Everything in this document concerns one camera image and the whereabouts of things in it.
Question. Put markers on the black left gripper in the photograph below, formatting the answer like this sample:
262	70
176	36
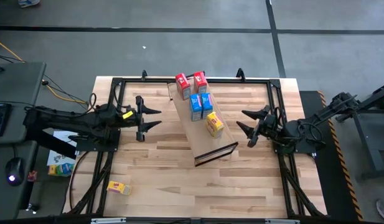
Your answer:
131	118

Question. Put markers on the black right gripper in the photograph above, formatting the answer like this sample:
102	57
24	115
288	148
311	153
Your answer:
269	126

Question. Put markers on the yellow cereal box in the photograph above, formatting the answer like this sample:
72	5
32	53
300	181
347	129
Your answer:
117	187
214	123

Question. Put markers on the red cereal box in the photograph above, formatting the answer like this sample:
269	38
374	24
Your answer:
182	84
200	81

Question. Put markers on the blue Rice Krispies box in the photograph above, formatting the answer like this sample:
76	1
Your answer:
206	102
195	104

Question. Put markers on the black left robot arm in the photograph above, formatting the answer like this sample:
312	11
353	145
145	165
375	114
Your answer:
64	121

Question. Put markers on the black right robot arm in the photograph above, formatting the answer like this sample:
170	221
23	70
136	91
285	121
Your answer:
303	130

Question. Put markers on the colourful cereal box pack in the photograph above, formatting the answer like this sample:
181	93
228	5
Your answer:
62	169

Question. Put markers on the white printed paper sheet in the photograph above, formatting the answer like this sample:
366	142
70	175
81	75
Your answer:
56	158

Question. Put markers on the black mat with hazard stripes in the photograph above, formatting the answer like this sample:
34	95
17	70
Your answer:
331	186

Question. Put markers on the black metal stand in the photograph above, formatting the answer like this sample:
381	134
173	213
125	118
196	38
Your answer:
366	149

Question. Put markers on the small red wrapper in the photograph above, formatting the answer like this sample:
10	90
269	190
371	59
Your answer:
32	176

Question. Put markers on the grey desk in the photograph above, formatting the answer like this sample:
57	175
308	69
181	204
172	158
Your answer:
5	202
20	87

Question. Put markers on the black computer mouse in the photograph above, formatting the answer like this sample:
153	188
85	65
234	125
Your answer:
14	169

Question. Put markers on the black keyboard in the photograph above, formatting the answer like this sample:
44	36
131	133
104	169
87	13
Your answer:
0	119

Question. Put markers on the person's white shoe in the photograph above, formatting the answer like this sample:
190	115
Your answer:
28	3

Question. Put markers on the black aluminium table frame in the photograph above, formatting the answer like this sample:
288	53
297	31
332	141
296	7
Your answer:
142	80

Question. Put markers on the black frame clamp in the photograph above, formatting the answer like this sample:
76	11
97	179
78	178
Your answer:
241	74
144	74

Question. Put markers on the wooden shelf with black frame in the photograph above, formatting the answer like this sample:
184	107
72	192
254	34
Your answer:
207	146

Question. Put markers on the silver metal bracket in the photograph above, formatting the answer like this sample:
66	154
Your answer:
282	221
107	221

